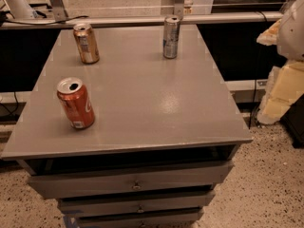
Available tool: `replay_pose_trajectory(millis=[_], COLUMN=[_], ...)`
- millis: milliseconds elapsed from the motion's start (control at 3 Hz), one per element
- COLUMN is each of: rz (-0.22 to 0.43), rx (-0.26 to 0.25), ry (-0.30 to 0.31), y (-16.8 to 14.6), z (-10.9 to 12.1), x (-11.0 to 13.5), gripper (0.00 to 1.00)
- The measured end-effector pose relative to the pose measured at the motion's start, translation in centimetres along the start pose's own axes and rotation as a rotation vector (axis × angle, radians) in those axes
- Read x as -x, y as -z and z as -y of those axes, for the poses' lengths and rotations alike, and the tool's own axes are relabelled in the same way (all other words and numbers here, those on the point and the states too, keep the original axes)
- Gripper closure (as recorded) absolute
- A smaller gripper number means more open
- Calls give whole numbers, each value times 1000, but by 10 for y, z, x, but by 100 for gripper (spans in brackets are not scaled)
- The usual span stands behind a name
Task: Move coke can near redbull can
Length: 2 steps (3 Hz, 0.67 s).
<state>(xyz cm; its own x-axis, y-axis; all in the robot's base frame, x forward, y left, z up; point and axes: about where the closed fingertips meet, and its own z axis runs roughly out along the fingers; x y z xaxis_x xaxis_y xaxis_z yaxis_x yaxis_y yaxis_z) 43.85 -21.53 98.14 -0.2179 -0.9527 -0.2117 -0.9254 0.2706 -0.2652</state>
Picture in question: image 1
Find grey metal rail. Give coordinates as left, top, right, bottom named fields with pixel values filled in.
left=0, top=11, right=283, bottom=29

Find middle grey drawer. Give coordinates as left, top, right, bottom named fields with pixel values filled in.
left=59, top=190, right=215, bottom=218

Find black cable on rail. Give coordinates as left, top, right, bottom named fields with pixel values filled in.
left=0, top=10, right=90, bottom=27

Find silver blue redbull can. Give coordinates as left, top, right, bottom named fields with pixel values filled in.
left=163, top=15, right=181, bottom=59

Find bottom grey drawer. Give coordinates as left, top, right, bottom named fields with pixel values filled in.
left=77, top=208, right=202, bottom=228

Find gold brown soda can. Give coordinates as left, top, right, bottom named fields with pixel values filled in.
left=73, top=23, right=100, bottom=64

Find top grey drawer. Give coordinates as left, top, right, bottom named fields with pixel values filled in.
left=28, top=161, right=234, bottom=199

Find black hanging cable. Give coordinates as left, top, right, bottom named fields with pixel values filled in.
left=248, top=10, right=269, bottom=130

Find grey drawer cabinet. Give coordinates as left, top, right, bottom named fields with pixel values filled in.
left=0, top=24, right=254, bottom=228

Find red coke can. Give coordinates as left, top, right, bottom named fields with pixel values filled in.
left=57, top=77, right=95, bottom=129

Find grey drawer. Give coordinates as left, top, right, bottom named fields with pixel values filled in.
left=77, top=208, right=202, bottom=228
left=59, top=190, right=215, bottom=218
left=28, top=161, right=234, bottom=199

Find white pipe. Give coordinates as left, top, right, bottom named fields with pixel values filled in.
left=6, top=0, right=37, bottom=19

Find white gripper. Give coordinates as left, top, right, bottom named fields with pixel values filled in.
left=256, top=0, right=304, bottom=124

